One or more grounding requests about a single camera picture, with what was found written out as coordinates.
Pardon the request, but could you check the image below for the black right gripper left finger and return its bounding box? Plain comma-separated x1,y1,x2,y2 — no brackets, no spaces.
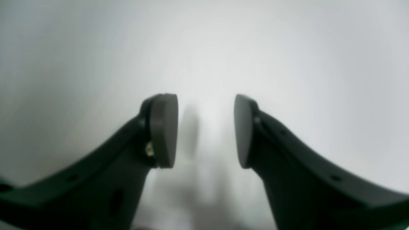
0,94,178,230

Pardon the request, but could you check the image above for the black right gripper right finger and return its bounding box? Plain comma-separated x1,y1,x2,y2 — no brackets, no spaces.
234,94,409,230

